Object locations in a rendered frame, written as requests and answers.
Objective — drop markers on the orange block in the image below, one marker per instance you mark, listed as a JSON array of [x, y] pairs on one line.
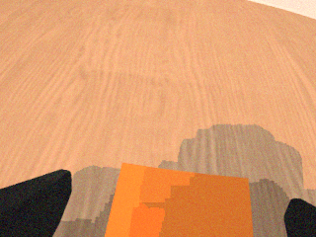
[[154, 202]]

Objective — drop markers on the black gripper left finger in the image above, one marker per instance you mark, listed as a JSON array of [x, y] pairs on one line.
[[33, 208]]

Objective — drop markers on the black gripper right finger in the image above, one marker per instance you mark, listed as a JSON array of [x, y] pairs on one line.
[[300, 218]]

